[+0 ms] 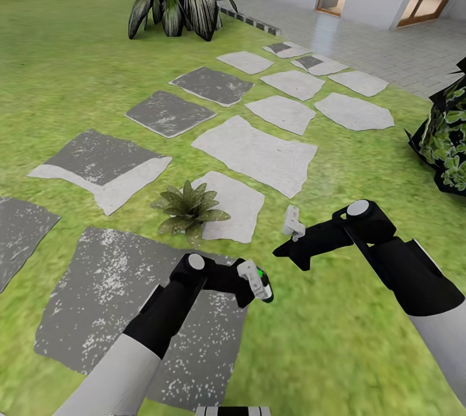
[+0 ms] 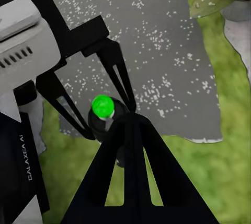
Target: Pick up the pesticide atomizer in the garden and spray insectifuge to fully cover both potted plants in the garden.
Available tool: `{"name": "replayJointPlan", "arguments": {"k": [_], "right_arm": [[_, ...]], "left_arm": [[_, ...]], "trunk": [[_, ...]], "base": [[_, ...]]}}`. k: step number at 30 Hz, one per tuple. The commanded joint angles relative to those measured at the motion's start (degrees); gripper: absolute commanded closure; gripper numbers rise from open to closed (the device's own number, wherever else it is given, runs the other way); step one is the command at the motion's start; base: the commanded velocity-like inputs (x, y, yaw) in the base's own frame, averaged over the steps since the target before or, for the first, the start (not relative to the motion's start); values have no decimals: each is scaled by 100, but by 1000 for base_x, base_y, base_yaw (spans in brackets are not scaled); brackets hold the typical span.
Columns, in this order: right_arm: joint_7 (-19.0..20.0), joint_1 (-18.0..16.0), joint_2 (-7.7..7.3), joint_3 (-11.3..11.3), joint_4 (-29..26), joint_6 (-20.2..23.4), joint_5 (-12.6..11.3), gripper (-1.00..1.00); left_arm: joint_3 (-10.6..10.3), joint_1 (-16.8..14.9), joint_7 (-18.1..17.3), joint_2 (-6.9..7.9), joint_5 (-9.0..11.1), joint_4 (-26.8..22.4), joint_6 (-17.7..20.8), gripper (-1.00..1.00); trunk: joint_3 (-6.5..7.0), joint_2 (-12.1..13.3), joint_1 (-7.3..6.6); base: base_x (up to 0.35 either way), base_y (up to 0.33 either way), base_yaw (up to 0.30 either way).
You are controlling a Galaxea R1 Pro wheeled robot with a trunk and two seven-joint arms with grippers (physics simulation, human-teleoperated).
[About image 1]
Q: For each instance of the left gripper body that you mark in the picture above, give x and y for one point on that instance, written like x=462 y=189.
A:
x=238 y=286

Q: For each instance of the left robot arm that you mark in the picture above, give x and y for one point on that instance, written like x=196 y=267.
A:
x=118 y=384

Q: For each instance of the pot plant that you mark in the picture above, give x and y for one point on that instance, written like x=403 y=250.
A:
x=189 y=211

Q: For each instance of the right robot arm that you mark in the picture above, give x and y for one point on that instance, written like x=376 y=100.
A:
x=435 y=306

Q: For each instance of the insectifuge atomizer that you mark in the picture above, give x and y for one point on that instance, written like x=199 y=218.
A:
x=267 y=286

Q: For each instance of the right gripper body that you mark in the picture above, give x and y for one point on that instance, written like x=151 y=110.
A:
x=309 y=245

